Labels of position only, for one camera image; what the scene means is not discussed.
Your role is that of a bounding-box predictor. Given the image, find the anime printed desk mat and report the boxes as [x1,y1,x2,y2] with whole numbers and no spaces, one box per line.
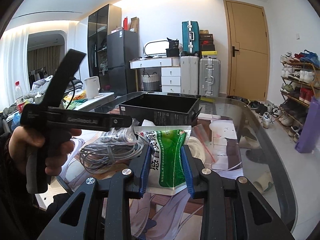
[60,114,243,239]

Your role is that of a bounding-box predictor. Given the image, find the white electric kettle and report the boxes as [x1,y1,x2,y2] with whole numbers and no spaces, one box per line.
[84,76,100,99]

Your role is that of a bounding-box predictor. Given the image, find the white drawer desk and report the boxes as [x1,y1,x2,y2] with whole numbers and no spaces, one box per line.
[130,57,181,93]

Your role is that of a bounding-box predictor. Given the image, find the stacked shoe boxes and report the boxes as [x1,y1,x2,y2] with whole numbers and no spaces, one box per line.
[200,30,217,59]

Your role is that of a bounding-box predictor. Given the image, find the silver suitcase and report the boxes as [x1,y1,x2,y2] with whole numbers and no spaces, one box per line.
[199,58,221,97]

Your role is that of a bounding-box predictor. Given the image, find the teal suitcase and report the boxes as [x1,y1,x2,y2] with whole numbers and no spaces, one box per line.
[182,21,200,56]

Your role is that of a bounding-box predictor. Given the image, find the grey cable bundle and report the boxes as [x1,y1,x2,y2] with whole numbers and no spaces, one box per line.
[79,126,146,175]

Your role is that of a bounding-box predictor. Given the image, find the black glass cabinet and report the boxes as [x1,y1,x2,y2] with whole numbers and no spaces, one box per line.
[87,4,121,92]

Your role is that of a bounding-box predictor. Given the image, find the person's left hand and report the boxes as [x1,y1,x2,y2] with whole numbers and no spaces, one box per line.
[8,126,74,176]

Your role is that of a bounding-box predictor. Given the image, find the woven laundry basket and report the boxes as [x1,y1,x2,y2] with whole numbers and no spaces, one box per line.
[142,72,160,92]

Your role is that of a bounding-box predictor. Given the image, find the black refrigerator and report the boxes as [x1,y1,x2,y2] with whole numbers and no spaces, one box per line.
[107,30,139,96]

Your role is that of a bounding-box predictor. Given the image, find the wooden door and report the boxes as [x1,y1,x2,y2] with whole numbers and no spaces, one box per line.
[223,0,270,101]

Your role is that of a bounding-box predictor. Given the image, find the oval black-framed mirror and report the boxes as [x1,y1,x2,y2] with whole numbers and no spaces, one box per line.
[143,40,169,56]

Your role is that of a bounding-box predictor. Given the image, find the white suitcase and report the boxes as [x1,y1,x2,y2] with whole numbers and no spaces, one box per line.
[180,56,199,95]

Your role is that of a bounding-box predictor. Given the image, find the black cardboard box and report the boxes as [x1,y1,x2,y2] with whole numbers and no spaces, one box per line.
[119,93,201,126]

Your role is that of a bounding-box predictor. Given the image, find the plastic water bottle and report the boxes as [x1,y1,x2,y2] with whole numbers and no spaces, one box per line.
[15,81,25,114]

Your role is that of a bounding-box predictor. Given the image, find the wooden shoe rack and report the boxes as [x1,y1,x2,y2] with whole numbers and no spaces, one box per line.
[278,50,319,142]

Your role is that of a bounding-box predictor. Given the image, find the purple paper bag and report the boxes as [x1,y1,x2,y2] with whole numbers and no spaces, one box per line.
[295,97,319,153]

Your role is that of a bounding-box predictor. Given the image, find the green white snack packet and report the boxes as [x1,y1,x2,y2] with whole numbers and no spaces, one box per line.
[134,126,191,196]

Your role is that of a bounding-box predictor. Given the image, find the black handbag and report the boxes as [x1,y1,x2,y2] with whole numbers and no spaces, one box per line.
[166,38,180,57]

